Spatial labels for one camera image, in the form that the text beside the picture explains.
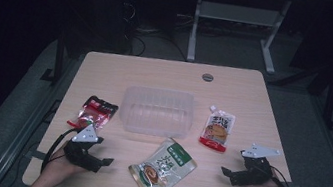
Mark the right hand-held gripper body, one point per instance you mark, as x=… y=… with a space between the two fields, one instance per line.
x=254 y=173

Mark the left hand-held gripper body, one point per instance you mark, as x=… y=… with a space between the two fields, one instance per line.
x=82 y=156

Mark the white and red snack packet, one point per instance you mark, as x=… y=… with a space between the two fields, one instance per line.
x=217 y=130

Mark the clear plastic container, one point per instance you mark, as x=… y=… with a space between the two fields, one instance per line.
x=156 y=112

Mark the person's left hand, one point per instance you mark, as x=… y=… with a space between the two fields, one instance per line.
x=58 y=167

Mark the green and white snack packet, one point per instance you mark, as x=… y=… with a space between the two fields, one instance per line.
x=162 y=170

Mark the grey round table grommet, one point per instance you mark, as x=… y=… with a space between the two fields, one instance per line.
x=207 y=77

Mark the white metal table frame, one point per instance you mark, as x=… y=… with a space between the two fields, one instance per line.
x=238 y=13

